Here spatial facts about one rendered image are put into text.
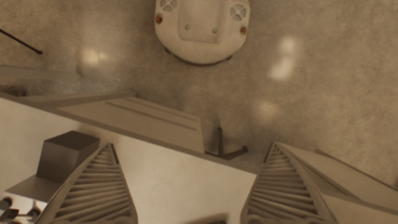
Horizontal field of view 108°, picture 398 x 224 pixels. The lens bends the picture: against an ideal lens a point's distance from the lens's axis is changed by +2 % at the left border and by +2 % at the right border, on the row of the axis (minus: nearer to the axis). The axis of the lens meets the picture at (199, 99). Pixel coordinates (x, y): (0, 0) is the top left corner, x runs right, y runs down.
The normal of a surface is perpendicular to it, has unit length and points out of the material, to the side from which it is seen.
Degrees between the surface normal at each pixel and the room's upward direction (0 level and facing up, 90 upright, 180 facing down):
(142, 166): 0
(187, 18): 2
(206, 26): 0
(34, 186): 90
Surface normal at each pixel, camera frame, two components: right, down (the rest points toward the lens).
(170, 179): 0.03, 0.09
